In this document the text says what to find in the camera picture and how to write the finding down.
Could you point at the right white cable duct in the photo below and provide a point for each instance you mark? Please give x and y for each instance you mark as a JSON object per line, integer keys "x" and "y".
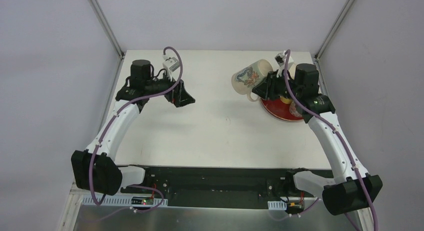
{"x": 277, "y": 205}

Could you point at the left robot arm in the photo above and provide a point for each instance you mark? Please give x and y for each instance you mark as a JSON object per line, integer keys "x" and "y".
{"x": 94, "y": 168}

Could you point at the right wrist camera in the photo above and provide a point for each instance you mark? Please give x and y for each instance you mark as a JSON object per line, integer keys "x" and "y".
{"x": 281, "y": 59}

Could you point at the white cable duct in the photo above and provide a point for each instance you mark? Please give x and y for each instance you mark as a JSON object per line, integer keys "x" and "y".
{"x": 277, "y": 205}
{"x": 133, "y": 201}

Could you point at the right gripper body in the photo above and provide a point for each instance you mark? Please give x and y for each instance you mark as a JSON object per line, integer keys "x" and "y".
{"x": 271, "y": 85}

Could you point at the aluminium frame post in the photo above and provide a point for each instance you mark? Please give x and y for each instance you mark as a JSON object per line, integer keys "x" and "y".
{"x": 103, "y": 21}
{"x": 348, "y": 5}

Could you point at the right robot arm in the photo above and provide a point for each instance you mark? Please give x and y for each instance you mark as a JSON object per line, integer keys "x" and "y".
{"x": 351, "y": 188}

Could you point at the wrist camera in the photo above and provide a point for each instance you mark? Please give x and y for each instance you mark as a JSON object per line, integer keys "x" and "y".
{"x": 281, "y": 59}
{"x": 170, "y": 65}

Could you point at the red round tray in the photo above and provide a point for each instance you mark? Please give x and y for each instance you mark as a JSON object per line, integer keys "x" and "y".
{"x": 278, "y": 109}

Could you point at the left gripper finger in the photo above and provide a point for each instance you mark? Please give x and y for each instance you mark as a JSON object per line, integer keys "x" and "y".
{"x": 173, "y": 98}
{"x": 183, "y": 97}

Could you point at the left white cable duct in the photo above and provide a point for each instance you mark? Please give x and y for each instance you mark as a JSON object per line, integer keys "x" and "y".
{"x": 133, "y": 201}

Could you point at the pink mug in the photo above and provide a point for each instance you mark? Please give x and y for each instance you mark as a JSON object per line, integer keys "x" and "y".
{"x": 294, "y": 112}

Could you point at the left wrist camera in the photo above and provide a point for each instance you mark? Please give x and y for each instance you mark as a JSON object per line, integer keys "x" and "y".
{"x": 170, "y": 65}

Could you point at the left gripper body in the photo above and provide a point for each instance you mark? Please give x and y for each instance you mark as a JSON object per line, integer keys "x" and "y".
{"x": 172, "y": 93}

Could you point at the right aluminium frame post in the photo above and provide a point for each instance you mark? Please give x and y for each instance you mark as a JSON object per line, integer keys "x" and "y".
{"x": 348, "y": 5}

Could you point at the left aluminium frame post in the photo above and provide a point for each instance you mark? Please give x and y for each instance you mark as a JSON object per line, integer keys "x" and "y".
{"x": 103, "y": 21}

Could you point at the yellow mug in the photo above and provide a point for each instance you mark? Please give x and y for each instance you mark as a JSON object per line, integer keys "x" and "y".
{"x": 285, "y": 100}

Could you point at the cream floral mug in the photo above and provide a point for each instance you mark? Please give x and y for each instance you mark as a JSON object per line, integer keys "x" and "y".
{"x": 249, "y": 77}

